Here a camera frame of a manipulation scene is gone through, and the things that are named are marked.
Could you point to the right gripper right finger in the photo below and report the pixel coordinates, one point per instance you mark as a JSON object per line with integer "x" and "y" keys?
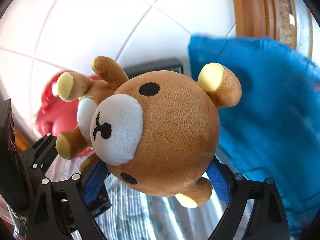
{"x": 254, "y": 209}

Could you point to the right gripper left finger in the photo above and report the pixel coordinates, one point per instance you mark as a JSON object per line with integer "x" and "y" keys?
{"x": 62, "y": 207}

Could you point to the brown bear plush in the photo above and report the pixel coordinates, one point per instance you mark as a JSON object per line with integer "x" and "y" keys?
{"x": 157, "y": 132}

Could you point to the red bear-shaped handbag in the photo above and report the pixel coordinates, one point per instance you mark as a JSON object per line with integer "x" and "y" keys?
{"x": 56, "y": 116}

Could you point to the blue plastic bin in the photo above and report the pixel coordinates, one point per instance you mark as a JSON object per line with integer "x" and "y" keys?
{"x": 274, "y": 129}

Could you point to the black framed picture box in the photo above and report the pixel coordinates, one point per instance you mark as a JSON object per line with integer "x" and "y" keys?
{"x": 172, "y": 64}

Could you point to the wooden door frame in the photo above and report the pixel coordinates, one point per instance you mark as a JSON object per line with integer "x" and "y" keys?
{"x": 257, "y": 18}

